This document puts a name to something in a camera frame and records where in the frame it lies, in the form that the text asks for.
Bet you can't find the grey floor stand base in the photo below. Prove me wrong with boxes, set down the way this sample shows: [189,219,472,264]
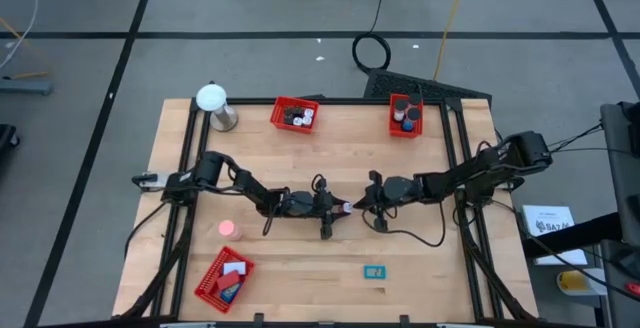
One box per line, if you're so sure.
[0,78,54,96]

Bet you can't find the black floor mat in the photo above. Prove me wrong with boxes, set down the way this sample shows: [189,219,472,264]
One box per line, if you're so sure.
[363,67,494,103]

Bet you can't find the red digital clock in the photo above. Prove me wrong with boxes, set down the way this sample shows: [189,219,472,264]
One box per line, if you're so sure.
[215,270,242,292]

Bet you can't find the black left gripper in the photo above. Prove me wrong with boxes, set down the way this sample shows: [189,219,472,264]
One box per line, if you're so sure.
[287,190,351,241]

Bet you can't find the coiled black floor cable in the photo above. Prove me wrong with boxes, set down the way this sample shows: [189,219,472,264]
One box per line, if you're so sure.
[351,0,392,74]

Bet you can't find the red plastic basket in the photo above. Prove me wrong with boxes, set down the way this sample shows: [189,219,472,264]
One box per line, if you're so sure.
[269,95,321,135]
[193,245,257,315]
[388,93,425,140]

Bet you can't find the orange floor cable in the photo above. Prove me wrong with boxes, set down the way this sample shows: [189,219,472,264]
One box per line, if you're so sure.
[0,16,50,80]

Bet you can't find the yellow hanging cable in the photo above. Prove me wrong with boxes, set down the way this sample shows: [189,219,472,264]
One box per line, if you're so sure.
[432,0,474,82]

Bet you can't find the white floor cable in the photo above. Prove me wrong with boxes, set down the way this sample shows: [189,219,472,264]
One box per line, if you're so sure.
[0,0,40,69]

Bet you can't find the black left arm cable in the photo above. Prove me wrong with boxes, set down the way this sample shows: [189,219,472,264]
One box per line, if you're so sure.
[261,172,329,237]

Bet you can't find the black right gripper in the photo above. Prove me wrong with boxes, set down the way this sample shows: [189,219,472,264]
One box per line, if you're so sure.
[353,176,424,233]

